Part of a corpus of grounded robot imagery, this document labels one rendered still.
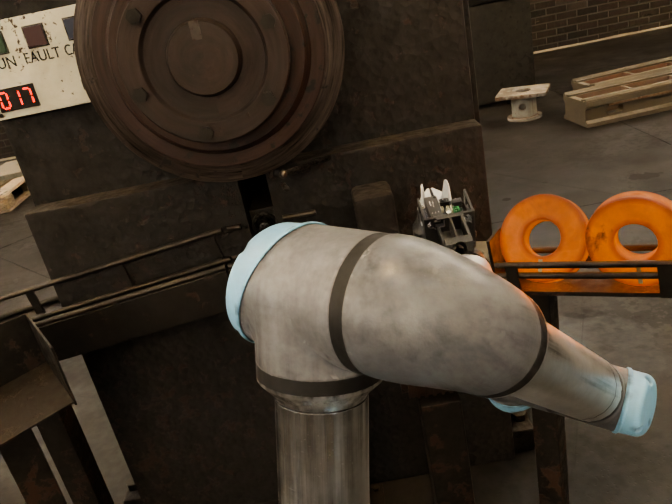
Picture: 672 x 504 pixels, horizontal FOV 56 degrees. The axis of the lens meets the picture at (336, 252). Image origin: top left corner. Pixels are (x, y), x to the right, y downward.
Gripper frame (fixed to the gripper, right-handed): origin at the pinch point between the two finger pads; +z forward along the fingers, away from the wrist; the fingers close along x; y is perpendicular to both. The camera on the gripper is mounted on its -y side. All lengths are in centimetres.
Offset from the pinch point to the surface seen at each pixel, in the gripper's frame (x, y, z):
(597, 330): -58, -105, 50
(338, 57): 10.2, 14.6, 25.9
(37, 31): 65, 24, 43
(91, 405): 116, -108, 60
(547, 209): -20.7, -10.8, 4.3
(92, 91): 54, 17, 27
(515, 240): -14.9, -16.0, 3.6
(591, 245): -24.9, -12.4, -4.9
